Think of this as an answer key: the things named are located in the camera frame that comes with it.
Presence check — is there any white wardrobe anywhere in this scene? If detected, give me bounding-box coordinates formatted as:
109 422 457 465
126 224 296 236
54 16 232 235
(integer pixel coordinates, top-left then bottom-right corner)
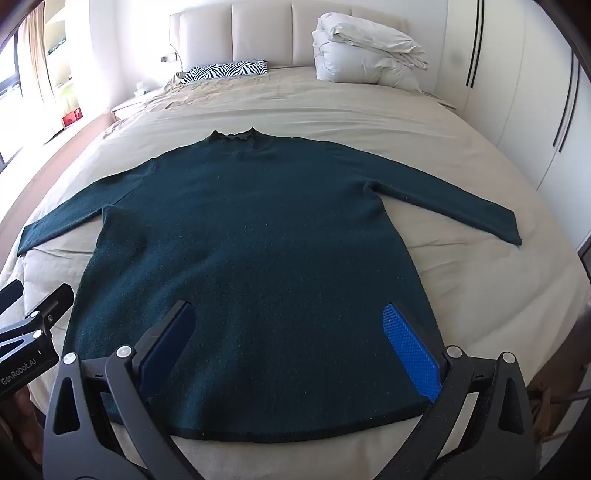
427 0 591 232

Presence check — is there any bed with beige sheet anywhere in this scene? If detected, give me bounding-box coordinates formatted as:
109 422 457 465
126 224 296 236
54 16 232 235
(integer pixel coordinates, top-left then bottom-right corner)
0 65 591 480

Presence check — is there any white nightstand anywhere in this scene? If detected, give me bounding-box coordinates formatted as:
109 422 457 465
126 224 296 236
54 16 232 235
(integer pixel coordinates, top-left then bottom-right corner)
111 88 162 121

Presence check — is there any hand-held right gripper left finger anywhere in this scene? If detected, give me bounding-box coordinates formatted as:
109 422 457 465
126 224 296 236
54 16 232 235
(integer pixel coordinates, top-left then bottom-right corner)
42 300 204 480

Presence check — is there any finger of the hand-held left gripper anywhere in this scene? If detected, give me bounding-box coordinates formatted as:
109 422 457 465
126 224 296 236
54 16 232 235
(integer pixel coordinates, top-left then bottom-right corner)
0 279 25 306
23 284 75 334

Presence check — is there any sheer curtain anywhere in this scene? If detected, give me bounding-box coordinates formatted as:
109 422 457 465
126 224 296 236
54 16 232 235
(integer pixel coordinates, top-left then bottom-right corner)
18 0 58 139

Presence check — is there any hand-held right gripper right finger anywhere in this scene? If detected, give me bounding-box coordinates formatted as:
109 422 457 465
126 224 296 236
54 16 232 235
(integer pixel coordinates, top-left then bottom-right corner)
381 302 541 480

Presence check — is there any folded white duvet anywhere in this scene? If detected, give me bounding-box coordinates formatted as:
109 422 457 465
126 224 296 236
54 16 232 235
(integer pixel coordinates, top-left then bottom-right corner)
311 12 429 92

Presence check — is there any dark teal towel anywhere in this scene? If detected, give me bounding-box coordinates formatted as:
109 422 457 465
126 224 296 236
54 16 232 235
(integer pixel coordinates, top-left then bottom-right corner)
17 128 523 445

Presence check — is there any beige padded headboard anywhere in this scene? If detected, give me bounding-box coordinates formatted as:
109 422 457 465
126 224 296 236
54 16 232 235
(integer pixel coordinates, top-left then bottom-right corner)
169 0 407 78

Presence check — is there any zebra print pillow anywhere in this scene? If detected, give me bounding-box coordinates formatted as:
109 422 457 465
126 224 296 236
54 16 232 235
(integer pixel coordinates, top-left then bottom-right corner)
179 60 269 86

